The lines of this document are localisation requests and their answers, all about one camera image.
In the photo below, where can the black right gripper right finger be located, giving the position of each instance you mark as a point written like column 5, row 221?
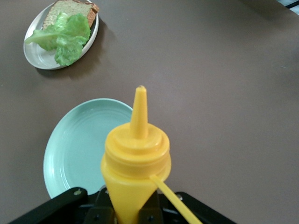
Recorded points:
column 210, row 214

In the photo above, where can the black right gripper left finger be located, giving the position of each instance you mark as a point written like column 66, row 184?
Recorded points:
column 77, row 205

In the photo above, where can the yellow mustard squeeze bottle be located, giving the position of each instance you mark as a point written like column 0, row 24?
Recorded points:
column 135, row 158

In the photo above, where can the green lettuce leaf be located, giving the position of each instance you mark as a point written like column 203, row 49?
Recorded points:
column 70, row 39

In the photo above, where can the toasted brown bread slice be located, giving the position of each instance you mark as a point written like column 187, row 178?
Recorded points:
column 70, row 8

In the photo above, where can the mint green plate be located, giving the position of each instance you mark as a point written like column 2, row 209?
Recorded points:
column 77, row 151

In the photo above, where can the beige plate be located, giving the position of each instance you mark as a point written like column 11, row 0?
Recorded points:
column 39, row 58

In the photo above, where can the brown table cloth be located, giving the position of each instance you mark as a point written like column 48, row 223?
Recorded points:
column 210, row 93

